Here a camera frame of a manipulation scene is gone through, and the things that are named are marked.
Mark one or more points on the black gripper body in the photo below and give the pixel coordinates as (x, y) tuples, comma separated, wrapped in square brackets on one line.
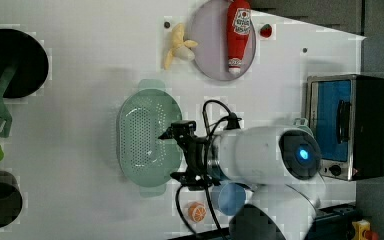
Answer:
[(196, 177)]

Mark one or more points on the green plastic strainer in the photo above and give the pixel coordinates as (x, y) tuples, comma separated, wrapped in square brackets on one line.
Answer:
[(144, 158)]

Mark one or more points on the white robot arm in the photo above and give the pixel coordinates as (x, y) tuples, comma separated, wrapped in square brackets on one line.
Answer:
[(279, 163)]

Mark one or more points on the blue bowl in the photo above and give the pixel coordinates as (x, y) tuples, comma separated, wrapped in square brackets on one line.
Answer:
[(228, 198)]

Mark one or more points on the teal green plate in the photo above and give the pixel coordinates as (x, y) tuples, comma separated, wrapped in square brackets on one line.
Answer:
[(302, 123)]

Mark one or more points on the peeled banana toy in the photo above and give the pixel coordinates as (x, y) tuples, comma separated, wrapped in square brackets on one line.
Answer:
[(180, 48)]

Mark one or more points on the purple round plate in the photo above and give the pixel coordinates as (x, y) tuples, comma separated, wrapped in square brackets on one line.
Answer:
[(208, 29)]

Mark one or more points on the small red tomato toy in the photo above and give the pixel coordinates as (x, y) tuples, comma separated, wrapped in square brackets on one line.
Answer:
[(266, 31)]

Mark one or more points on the red ketchup bottle toy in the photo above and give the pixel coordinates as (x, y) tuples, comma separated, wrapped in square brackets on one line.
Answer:
[(238, 27)]

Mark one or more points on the yellow emergency stop box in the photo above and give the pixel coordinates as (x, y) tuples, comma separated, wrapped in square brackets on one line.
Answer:
[(363, 231)]

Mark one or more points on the black pot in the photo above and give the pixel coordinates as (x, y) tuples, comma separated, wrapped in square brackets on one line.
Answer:
[(17, 47)]

